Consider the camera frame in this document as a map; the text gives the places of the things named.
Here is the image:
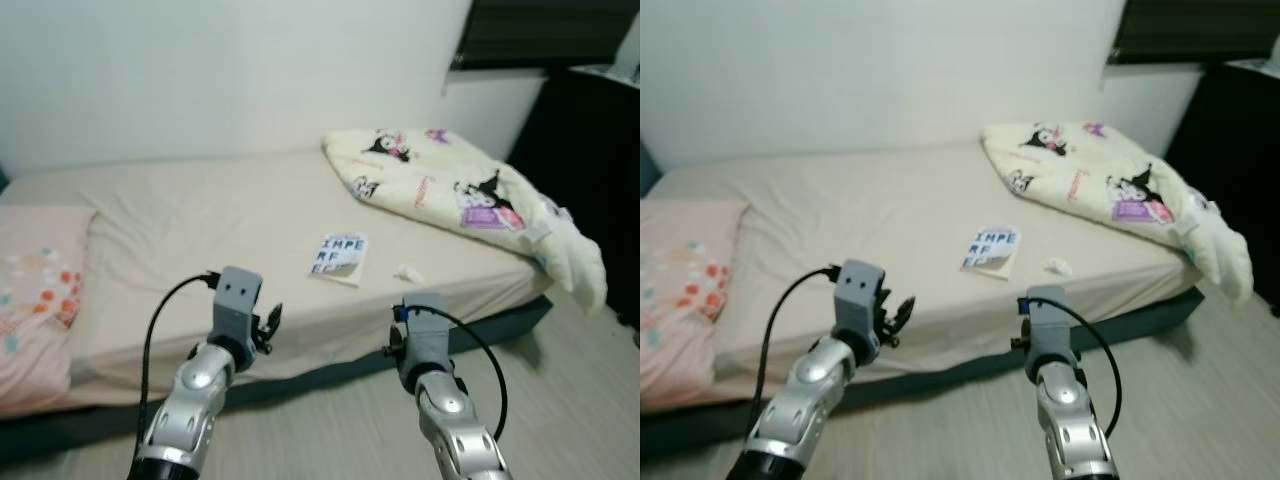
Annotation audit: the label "white book blue letters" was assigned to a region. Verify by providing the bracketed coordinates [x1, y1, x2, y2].
[310, 231, 369, 289]
[961, 226, 1021, 281]

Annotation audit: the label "pink patterned pillow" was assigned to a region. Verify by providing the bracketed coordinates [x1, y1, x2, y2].
[0, 205, 98, 416]
[640, 198, 751, 411]

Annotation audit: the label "mattress with cream sheet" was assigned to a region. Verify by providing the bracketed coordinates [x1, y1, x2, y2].
[640, 140, 1206, 411]
[0, 148, 556, 419]

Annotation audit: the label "cream cartoon print blanket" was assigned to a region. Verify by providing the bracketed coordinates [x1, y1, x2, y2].
[980, 122, 1256, 306]
[322, 127, 609, 319]

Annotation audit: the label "black wardrobe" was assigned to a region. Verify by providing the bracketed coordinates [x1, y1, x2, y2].
[505, 65, 641, 331]
[1163, 62, 1280, 301]

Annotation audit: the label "dark window blind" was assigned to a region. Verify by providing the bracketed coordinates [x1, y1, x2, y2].
[1105, 0, 1280, 66]
[448, 0, 641, 71]

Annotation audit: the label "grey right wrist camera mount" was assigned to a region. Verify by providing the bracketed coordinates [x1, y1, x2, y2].
[1022, 286, 1071, 366]
[398, 293, 448, 371]

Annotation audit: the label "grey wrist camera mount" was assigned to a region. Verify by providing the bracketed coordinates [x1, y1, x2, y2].
[398, 293, 448, 371]
[838, 259, 888, 341]
[212, 266, 264, 346]
[1022, 286, 1071, 366]

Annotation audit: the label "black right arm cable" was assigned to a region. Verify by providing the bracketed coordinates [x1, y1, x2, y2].
[400, 305, 509, 441]
[1025, 297, 1123, 439]

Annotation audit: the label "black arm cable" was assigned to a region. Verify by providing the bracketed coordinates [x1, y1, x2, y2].
[1025, 297, 1123, 439]
[400, 305, 509, 441]
[765, 265, 846, 441]
[140, 270, 221, 451]

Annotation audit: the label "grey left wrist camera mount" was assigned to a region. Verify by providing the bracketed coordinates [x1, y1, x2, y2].
[838, 259, 888, 341]
[212, 266, 264, 346]

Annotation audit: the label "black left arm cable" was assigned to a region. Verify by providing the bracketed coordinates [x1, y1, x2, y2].
[140, 270, 221, 451]
[765, 265, 846, 441]

